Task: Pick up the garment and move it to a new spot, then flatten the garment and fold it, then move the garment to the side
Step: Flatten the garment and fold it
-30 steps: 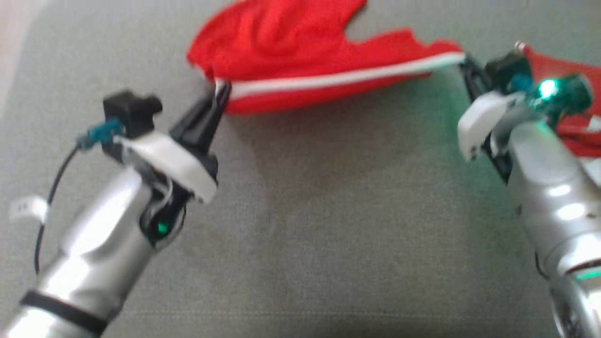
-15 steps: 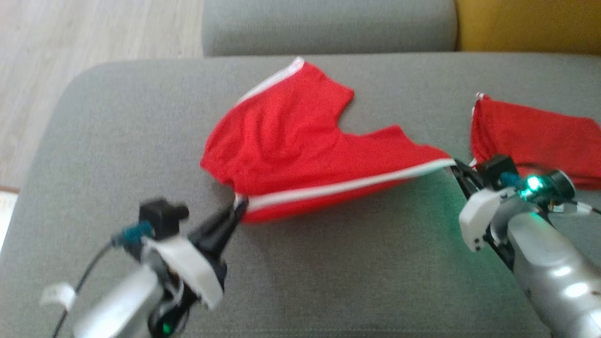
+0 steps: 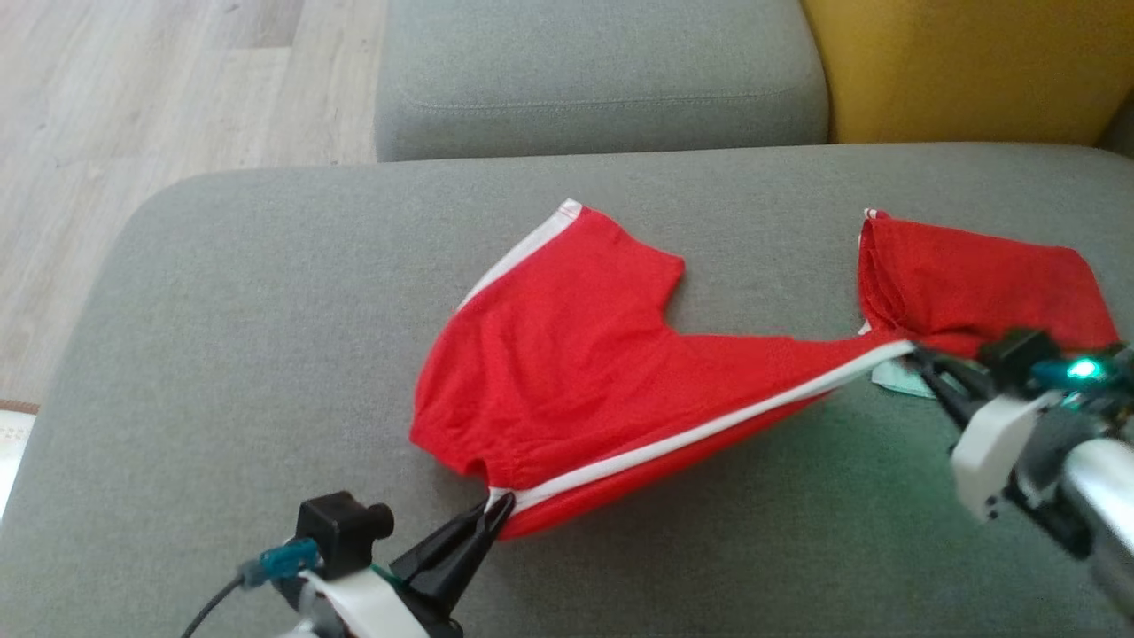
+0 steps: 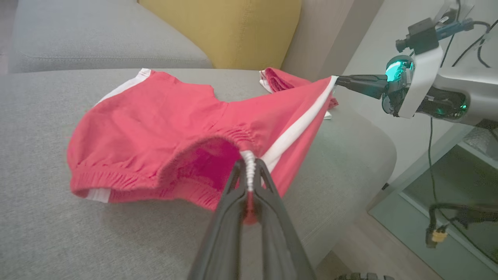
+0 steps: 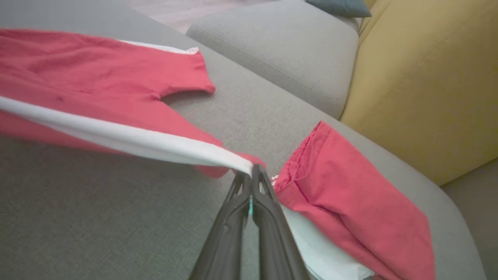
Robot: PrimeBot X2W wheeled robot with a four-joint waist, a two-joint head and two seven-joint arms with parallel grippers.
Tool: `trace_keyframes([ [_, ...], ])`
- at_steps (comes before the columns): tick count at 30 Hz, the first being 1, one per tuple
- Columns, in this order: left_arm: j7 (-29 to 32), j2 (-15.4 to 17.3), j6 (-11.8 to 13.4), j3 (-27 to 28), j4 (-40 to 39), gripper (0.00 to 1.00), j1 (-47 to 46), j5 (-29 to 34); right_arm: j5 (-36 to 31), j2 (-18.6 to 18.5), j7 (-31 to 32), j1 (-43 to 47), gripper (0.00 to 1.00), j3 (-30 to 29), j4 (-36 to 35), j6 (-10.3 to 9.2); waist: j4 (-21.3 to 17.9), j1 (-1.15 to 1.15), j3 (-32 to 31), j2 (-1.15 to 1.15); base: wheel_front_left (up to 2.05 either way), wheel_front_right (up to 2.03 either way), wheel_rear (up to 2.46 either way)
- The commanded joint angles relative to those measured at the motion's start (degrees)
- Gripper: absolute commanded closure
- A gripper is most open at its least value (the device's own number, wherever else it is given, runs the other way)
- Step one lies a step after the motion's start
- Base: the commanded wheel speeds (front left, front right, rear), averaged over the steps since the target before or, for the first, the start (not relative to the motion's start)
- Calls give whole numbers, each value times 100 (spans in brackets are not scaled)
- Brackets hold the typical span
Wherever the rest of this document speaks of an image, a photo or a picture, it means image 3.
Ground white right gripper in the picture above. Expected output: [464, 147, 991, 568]
[905, 342, 1104, 561]

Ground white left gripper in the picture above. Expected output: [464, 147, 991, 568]
[276, 493, 517, 638]

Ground red shorts with white stripe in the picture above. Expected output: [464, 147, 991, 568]
[408, 198, 919, 542]

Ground grey sofa backrest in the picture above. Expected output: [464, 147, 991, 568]
[1099, 93, 1134, 162]

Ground yellow sofa cushion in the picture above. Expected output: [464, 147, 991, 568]
[801, 0, 1134, 148]

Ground white rug with brown edge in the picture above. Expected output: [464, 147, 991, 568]
[0, 399, 42, 522]

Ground grey sofa seat cushion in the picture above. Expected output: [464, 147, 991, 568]
[373, 0, 832, 163]

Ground black cable with blue connector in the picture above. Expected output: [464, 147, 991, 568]
[181, 538, 322, 638]

